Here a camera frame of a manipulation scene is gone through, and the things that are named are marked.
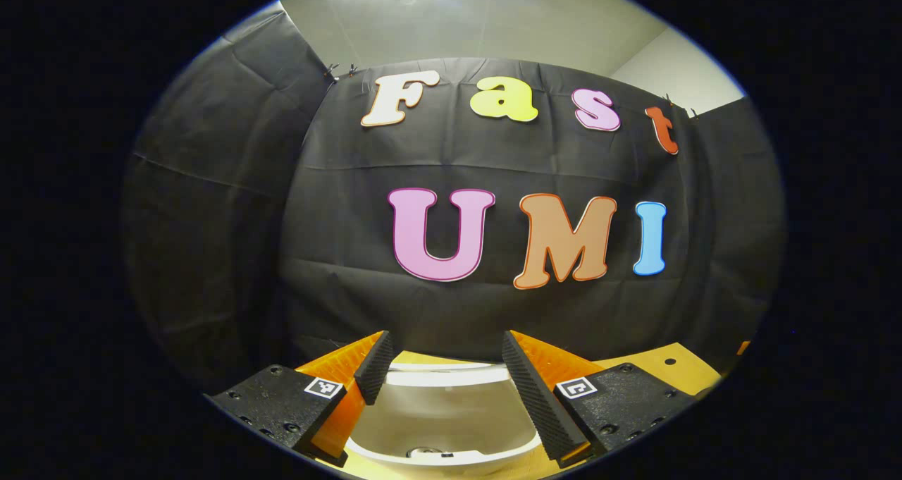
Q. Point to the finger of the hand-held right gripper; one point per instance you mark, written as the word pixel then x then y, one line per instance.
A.
pixel 743 347

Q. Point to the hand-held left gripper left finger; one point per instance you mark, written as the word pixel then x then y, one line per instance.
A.
pixel 375 367

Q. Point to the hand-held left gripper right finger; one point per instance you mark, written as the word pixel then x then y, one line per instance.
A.
pixel 539 395

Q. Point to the white desktop garbage bin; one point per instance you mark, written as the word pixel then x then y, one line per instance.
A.
pixel 451 416

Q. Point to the silver blue pop can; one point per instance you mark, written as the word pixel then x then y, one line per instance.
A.
pixel 425 453

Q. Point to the wooden desktop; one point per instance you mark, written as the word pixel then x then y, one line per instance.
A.
pixel 655 374

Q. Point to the black backdrop cloth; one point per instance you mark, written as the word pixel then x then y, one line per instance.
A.
pixel 493 156

